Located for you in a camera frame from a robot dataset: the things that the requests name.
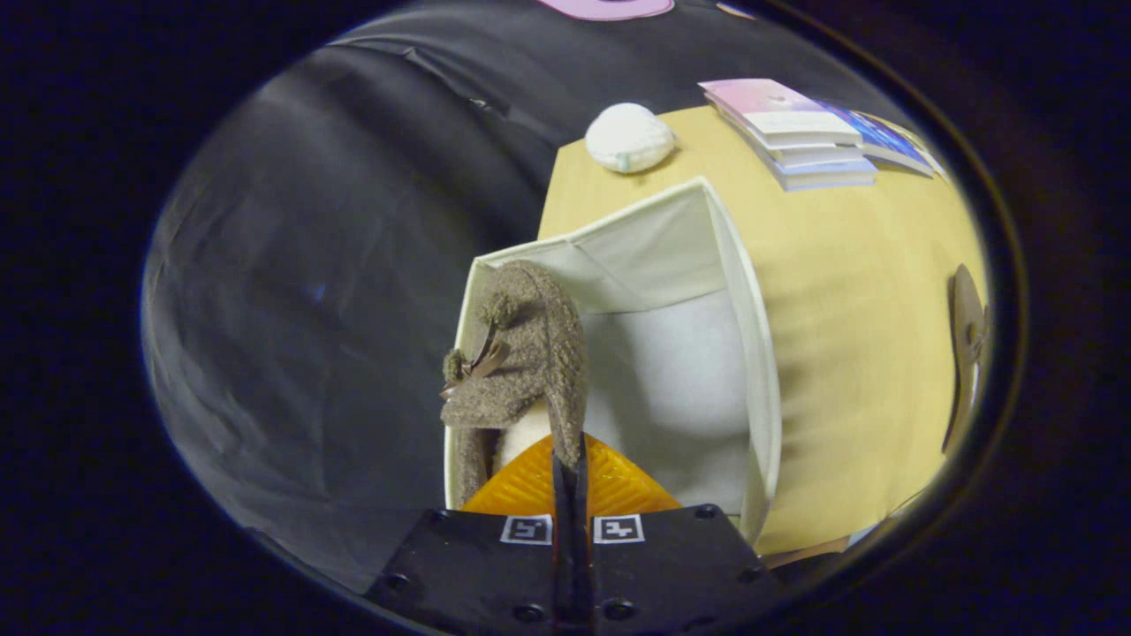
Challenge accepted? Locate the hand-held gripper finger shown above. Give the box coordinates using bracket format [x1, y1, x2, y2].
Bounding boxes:
[367, 433, 575, 636]
[574, 433, 783, 636]

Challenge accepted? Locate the white fabric storage box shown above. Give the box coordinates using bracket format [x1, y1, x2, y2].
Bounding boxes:
[444, 177, 783, 544]

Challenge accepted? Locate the brown fuzzy shoe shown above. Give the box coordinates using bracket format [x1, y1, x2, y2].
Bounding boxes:
[439, 261, 588, 509]
[941, 263, 989, 456]

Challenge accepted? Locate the black backdrop cloth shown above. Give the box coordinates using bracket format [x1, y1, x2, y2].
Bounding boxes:
[141, 0, 884, 593]

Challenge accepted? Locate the white plush ball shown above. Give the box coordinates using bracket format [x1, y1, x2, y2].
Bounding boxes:
[585, 102, 677, 174]

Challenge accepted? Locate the pale blue book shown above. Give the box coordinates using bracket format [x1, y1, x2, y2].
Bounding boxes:
[751, 141, 877, 192]

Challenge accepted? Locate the pink cover book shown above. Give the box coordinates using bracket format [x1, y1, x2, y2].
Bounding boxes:
[698, 78, 862, 149]

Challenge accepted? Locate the dark blue cover book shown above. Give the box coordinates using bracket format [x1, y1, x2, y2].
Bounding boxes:
[822, 99, 937, 178]

